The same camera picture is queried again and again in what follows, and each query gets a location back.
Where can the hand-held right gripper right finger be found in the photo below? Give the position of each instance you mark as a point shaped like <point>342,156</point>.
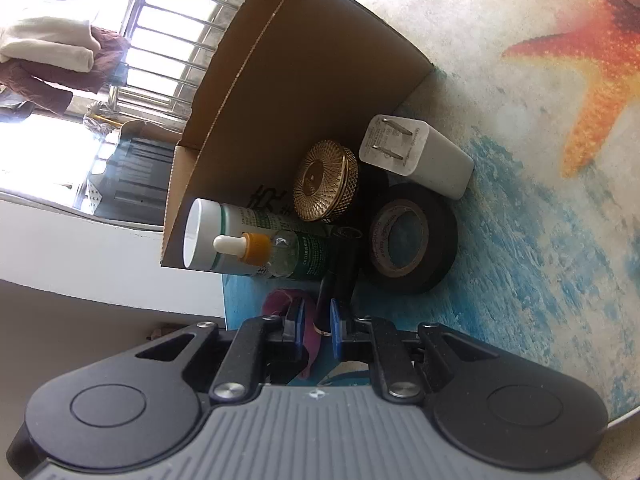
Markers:
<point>336,330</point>

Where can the black cosmetic tube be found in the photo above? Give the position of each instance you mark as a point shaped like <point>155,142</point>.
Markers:
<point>345,270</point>

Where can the white capped plastic bottle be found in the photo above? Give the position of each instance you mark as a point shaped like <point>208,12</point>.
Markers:
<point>205,230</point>

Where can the grey folded cabinet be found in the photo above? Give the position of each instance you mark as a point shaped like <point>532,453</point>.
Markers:
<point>140,175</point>

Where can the metal balcony railing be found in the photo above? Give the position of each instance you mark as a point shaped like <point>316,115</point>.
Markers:
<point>165,25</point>

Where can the maroon hanging garment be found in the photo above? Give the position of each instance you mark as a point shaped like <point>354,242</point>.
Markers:
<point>105,55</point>

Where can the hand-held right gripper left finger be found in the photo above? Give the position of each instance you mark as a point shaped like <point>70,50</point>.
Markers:
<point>300,325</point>

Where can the black tape roll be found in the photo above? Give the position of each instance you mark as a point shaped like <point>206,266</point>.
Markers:
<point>440,240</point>

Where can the cream hanging towel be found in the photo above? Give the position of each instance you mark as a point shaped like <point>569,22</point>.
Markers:
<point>45,40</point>

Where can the gold round jar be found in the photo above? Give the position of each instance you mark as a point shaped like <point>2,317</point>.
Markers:
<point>320,180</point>

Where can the white charger plug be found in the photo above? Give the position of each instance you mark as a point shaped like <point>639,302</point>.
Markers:
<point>430,160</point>

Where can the white dotted cloth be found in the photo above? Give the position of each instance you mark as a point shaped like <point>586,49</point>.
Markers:
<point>95,200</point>

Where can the pink cup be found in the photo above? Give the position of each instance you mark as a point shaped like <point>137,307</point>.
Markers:
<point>277,302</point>

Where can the brown cardboard box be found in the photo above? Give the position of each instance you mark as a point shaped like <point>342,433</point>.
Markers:
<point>300,60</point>

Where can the glass dropper bottle orange collar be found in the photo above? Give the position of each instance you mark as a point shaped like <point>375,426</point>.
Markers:
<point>255,245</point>

